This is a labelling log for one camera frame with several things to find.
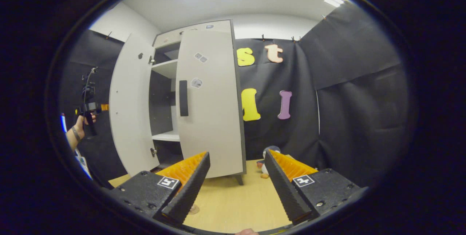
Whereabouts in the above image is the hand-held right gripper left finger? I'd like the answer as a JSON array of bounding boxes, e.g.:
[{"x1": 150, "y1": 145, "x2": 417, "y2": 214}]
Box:
[{"x1": 109, "y1": 150, "x2": 212, "y2": 225}]

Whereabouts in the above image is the penguin plush toy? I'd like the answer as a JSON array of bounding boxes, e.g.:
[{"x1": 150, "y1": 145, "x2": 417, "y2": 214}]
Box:
[{"x1": 256, "y1": 146, "x2": 281, "y2": 179}]

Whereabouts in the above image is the person's white blue clothing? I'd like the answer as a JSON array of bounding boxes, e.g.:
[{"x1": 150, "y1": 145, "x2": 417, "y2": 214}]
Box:
[{"x1": 59, "y1": 113, "x2": 94, "y2": 182}]

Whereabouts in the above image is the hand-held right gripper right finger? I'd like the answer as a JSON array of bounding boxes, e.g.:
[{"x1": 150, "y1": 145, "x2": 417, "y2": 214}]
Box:
[{"x1": 264, "y1": 149, "x2": 368, "y2": 225}]

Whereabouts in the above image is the grey cabinet door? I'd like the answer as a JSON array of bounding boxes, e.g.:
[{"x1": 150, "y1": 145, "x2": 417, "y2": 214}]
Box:
[
  {"x1": 108, "y1": 33, "x2": 161, "y2": 177},
  {"x1": 175, "y1": 29, "x2": 247, "y2": 179}
]

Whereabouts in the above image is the grey open cabinet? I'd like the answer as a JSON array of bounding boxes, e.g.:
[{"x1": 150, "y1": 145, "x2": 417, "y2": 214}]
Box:
[{"x1": 148, "y1": 19, "x2": 249, "y2": 186}]

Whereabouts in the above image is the black backdrop cloth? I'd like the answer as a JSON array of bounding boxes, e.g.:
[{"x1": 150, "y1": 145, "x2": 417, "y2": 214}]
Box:
[{"x1": 58, "y1": 2, "x2": 410, "y2": 188}]

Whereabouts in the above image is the grey cabinet drawer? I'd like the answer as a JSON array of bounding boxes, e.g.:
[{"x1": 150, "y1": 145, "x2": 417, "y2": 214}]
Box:
[{"x1": 153, "y1": 20, "x2": 233, "y2": 48}]

